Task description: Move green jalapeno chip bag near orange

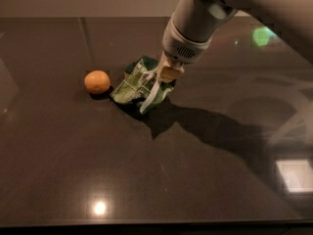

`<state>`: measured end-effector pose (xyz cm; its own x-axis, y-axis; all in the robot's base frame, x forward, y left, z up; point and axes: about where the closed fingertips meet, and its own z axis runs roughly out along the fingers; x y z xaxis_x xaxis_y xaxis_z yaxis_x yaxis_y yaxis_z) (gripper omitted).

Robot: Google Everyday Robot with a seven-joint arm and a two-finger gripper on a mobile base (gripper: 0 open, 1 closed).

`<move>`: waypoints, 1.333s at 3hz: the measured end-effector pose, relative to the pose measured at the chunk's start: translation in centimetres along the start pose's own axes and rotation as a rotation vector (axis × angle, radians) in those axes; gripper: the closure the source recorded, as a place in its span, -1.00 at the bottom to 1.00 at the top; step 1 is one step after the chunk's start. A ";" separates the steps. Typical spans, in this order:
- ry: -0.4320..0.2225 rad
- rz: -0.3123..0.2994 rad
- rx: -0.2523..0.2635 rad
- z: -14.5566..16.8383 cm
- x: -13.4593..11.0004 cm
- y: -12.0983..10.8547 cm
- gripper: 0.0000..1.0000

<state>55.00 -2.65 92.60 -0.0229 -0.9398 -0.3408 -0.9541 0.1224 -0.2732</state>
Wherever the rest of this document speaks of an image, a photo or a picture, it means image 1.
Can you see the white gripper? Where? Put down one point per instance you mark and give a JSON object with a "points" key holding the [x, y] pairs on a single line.
{"points": [[180, 47]]}

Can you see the green jalapeno chip bag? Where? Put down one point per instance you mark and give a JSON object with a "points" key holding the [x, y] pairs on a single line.
{"points": [[142, 89]]}

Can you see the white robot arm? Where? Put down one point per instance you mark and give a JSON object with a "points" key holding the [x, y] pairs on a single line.
{"points": [[291, 20]]}

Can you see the green and yellow sponge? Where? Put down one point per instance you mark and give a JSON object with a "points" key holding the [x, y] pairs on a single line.
{"points": [[148, 62]]}

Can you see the orange fruit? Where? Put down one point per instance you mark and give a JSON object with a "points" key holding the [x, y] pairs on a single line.
{"points": [[97, 82]]}

